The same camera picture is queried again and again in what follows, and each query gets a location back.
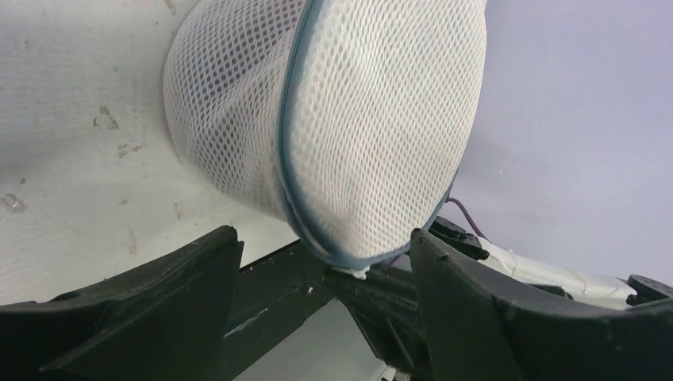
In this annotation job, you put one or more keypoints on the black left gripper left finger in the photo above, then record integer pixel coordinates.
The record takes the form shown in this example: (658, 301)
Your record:
(158, 319)

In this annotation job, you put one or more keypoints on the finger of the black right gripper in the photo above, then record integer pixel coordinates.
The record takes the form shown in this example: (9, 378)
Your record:
(458, 238)
(385, 308)

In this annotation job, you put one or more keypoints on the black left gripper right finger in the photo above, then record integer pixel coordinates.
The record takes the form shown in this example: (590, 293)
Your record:
(483, 325)

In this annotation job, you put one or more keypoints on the white zipper pull tab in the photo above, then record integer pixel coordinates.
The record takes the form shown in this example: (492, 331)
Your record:
(360, 274)

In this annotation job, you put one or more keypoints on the white mesh laundry bag blue zipper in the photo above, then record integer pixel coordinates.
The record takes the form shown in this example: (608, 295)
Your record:
(345, 119)

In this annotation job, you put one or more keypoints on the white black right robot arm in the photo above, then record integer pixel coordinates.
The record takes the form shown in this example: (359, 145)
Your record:
(596, 290)

